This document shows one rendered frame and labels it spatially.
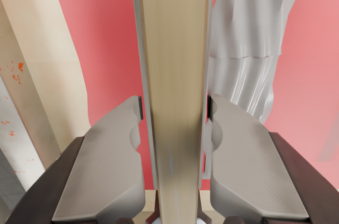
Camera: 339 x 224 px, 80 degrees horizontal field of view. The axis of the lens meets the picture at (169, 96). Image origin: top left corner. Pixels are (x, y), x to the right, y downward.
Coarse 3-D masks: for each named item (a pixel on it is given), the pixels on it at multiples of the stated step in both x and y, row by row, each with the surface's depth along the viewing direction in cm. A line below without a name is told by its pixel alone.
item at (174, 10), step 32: (160, 0) 8; (192, 0) 8; (160, 32) 9; (192, 32) 9; (160, 64) 10; (192, 64) 10; (160, 96) 10; (192, 96) 10; (160, 128) 12; (192, 128) 12; (160, 160) 13; (192, 160) 13; (160, 192) 14; (192, 192) 14
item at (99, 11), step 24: (72, 0) 18; (96, 0) 18; (120, 0) 18; (312, 0) 18; (336, 0) 18; (72, 24) 19; (96, 24) 19; (120, 24) 19; (288, 24) 19; (312, 24) 19; (336, 24) 19; (96, 48) 20; (120, 48) 20; (288, 48) 20; (312, 48) 20; (336, 48) 20
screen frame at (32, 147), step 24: (0, 0) 18; (0, 24) 18; (0, 48) 18; (0, 72) 18; (24, 72) 20; (0, 96) 19; (24, 96) 20; (0, 120) 20; (24, 120) 20; (48, 120) 24; (0, 144) 21; (24, 144) 21; (48, 144) 24; (24, 168) 23; (144, 216) 32; (216, 216) 32
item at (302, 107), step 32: (96, 64) 21; (128, 64) 21; (288, 64) 21; (320, 64) 21; (96, 96) 23; (128, 96) 23; (288, 96) 22; (320, 96) 22; (288, 128) 25; (320, 128) 25
